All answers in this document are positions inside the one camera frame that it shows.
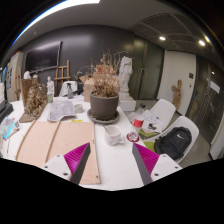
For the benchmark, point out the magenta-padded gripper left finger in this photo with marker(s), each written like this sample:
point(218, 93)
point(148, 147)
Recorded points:
point(58, 165)

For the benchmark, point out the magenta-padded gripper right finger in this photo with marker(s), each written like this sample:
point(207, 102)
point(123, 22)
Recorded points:
point(163, 165)

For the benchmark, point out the clear red-labelled drink bottle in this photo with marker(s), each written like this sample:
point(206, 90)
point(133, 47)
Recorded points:
point(138, 122)

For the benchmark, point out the black backpack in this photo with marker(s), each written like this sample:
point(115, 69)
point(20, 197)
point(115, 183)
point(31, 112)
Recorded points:
point(173, 143)

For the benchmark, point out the light wooden board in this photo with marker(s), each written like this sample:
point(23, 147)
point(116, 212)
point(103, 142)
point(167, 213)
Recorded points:
point(40, 140)

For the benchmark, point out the flat round red coaster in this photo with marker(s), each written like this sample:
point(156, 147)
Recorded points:
point(128, 137)

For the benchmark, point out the stack of papers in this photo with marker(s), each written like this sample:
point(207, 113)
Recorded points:
point(153, 120)

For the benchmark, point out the white chair with backpack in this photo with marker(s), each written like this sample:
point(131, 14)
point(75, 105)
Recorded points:
point(192, 128)

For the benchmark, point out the small yellow strip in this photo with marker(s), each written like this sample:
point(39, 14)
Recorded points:
point(76, 120)

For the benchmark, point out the white relief model tray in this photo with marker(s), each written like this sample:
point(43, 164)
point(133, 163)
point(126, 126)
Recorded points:
point(61, 110)

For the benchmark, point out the white chair with papers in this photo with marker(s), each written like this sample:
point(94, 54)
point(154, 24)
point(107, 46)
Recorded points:
point(165, 108)

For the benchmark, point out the white mug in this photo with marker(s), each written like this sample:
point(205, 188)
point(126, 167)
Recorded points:
point(112, 135)

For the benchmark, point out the small white cup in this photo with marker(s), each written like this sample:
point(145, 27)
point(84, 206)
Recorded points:
point(78, 108)

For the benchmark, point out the grey plant saucer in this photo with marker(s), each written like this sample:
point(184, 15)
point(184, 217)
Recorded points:
point(103, 121)

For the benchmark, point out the white green-labelled bottle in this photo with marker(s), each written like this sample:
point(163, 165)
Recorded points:
point(50, 98)

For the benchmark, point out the golden brown sculpture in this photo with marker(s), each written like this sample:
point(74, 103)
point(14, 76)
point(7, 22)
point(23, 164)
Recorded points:
point(35, 101)

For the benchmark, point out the white statue plinth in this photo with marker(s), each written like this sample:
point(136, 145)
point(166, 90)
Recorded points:
point(128, 104)

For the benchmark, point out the wooden figure sculpture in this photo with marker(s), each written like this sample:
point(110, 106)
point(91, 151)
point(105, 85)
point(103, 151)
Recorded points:
point(176, 95)

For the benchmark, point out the dark grey plant pot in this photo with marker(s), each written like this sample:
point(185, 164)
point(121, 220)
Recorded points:
point(104, 107)

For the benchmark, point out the dark-topped spray bottle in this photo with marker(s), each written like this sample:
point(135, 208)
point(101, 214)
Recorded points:
point(70, 91)

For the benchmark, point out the white chair behind table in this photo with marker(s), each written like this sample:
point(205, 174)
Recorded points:
point(63, 89)

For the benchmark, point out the white plaster figurine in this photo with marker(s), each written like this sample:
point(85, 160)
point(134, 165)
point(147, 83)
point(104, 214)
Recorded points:
point(50, 85)
point(27, 75)
point(35, 76)

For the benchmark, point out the cardboard box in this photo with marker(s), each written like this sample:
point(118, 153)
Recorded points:
point(87, 88)

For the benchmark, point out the wooden easel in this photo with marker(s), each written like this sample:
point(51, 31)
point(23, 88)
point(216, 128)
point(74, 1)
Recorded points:
point(62, 76)

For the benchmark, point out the dried brown plant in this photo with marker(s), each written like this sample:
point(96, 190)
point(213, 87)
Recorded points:
point(106, 83)

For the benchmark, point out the dark double door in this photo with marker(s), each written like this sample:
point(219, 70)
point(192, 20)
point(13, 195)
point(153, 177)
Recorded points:
point(148, 70)

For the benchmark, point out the white plaster torso statue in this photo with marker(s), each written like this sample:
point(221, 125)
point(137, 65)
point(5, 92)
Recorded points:
point(126, 75)

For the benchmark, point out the white cabinet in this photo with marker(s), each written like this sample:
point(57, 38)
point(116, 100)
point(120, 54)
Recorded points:
point(15, 75)

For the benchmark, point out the round ceiling light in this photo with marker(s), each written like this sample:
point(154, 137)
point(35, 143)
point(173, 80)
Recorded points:
point(202, 43)
point(162, 38)

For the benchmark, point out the dark wall switch panel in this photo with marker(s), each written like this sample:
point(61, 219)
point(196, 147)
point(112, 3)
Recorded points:
point(191, 76)

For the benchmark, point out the black wall screen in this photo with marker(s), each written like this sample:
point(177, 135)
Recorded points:
point(43, 56)

